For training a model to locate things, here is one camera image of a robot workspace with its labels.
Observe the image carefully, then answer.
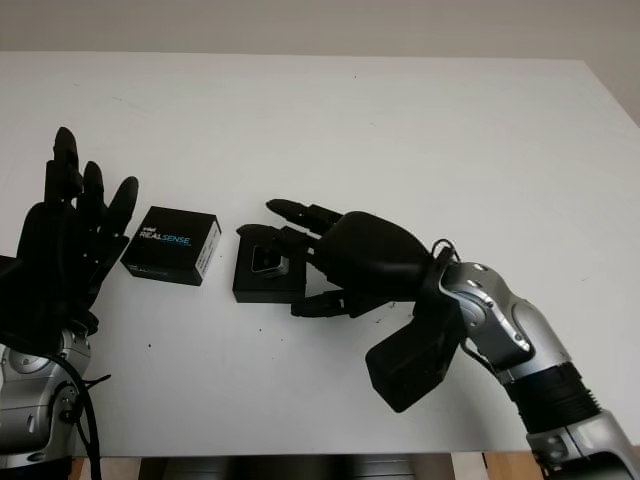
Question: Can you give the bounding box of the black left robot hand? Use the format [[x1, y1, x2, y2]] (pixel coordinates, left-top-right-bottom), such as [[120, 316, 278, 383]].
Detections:
[[14, 126, 140, 329]]

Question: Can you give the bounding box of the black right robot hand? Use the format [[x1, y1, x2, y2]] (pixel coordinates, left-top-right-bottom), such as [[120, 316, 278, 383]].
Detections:
[[235, 198, 451, 321]]

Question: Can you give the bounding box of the small silver RealSense camera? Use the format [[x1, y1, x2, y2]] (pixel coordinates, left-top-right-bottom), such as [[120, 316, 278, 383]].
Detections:
[[249, 243, 291, 278]]

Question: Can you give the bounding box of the black RealSense box lid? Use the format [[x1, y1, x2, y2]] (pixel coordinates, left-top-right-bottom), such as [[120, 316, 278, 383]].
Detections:
[[120, 205, 223, 287]]

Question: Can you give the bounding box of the black box base foam insert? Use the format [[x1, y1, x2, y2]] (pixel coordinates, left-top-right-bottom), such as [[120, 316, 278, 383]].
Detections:
[[232, 234, 307, 305]]

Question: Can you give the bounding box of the dark robot torso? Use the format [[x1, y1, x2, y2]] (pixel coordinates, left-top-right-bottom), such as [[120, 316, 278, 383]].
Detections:
[[139, 440, 451, 480]]

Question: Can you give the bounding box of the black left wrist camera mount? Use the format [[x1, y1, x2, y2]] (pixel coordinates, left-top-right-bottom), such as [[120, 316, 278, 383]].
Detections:
[[0, 254, 76, 346]]

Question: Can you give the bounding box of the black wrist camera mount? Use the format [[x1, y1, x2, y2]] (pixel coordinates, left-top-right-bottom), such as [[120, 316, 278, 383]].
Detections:
[[364, 299, 461, 414], [0, 254, 76, 346]]

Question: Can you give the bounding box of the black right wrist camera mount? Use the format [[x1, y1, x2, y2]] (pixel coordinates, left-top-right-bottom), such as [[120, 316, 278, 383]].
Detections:
[[364, 299, 461, 414]]

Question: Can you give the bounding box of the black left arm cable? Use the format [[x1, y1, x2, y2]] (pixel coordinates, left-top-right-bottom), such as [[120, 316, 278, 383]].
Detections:
[[62, 362, 104, 480]]

